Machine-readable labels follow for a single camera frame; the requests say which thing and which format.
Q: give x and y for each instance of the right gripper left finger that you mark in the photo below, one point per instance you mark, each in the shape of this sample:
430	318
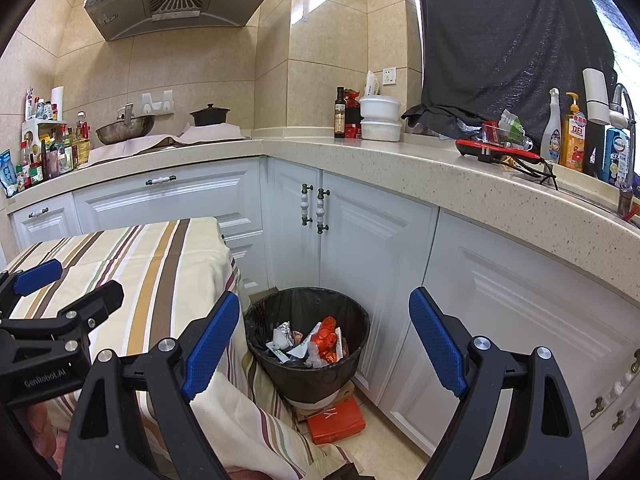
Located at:
107	438

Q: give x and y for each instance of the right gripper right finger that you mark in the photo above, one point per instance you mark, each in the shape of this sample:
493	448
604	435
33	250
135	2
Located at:
542	437

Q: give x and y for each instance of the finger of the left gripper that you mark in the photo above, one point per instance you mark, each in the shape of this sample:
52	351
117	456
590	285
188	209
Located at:
18	284
72	322

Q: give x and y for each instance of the silver foil wrapper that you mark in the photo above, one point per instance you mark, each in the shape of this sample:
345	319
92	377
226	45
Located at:
282	337

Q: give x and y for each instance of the white plastic bag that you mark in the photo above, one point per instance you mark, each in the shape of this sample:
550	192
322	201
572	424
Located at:
314	360

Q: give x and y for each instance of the orange plastic bag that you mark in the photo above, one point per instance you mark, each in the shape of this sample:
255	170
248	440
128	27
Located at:
324	340

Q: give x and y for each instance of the black trash bin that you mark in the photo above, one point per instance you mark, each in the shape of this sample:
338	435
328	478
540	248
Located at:
305	308

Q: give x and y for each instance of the person's left hand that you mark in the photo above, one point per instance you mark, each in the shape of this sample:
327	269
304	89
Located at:
47	441

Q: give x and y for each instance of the blue white snack bag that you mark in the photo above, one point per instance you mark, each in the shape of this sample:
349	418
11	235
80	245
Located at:
7	174

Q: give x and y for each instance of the white spice rack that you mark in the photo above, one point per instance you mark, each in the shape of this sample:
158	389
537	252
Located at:
43	139

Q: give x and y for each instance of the yellow cooking oil bottle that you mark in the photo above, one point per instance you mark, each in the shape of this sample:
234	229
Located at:
81	140

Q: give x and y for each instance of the steel wok pan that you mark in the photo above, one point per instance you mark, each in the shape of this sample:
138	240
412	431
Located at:
127	126

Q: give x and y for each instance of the white paper towel roll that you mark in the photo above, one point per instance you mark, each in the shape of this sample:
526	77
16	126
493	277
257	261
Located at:
57	98

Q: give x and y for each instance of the orange red box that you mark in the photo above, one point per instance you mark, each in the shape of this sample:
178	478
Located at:
338	422

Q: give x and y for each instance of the beige stove cover cloth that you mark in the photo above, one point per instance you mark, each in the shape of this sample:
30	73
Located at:
191	136

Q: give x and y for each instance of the black pot with lid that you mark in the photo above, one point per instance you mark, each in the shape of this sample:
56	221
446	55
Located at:
210	115

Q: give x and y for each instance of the blue cleaner bottle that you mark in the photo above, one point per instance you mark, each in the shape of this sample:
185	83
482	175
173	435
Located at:
615	158

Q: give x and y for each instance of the red power strip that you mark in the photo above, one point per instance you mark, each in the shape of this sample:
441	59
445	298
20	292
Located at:
486	152

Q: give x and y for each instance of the white spray bottle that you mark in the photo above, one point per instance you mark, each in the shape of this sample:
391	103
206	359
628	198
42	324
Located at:
550	144

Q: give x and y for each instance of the yellow dish soap bottle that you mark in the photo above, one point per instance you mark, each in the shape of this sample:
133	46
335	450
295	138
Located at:
573	137

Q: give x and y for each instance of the white water filter faucet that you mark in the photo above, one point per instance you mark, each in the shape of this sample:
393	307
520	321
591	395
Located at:
600	109

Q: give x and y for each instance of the dark sauce bottle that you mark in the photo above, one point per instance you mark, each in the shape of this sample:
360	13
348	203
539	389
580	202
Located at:
340	113

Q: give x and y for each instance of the steel range hood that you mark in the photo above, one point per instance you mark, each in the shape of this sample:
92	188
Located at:
119	19

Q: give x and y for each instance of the red packet by bottle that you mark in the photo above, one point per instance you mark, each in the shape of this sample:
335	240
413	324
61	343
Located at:
352	115

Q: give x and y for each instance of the white stacked bowls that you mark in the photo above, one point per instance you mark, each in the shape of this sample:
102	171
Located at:
380	118

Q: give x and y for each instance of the black curtain cloth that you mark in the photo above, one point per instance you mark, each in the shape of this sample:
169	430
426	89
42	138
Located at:
483	57

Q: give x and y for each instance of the white wall socket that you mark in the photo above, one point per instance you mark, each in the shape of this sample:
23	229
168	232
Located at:
389	76

